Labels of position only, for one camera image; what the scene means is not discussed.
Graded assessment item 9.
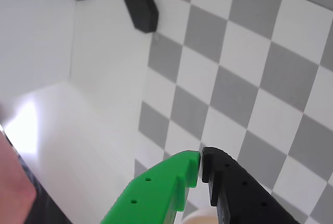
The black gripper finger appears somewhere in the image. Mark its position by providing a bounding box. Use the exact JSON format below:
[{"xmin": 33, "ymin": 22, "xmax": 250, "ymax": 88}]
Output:
[{"xmin": 199, "ymin": 147, "xmax": 300, "ymax": 224}]

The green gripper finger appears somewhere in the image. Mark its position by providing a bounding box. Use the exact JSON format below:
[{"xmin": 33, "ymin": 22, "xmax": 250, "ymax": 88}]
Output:
[{"xmin": 100, "ymin": 150, "xmax": 201, "ymax": 224}]

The cream plate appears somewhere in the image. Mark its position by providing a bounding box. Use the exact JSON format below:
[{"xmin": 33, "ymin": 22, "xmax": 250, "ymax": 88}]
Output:
[{"xmin": 181, "ymin": 206, "xmax": 219, "ymax": 224}]

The grey white checkerboard paper sheet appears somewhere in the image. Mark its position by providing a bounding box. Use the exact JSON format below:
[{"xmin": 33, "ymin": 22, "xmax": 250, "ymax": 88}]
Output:
[{"xmin": 134, "ymin": 0, "xmax": 333, "ymax": 224}]

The black plastic bracket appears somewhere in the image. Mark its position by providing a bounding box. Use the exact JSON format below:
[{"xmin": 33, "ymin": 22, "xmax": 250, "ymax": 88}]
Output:
[{"xmin": 71, "ymin": 0, "xmax": 159, "ymax": 34}]

